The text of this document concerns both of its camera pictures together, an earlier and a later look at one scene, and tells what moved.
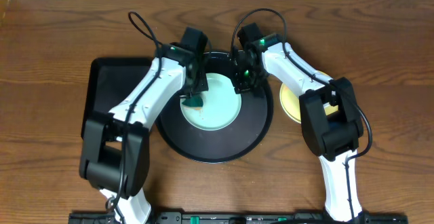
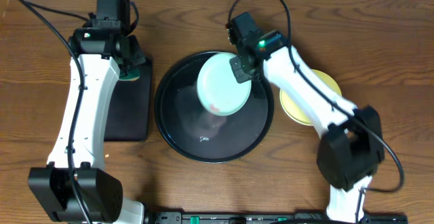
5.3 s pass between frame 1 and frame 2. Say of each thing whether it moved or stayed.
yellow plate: stayed
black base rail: stayed
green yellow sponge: moved
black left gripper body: moved
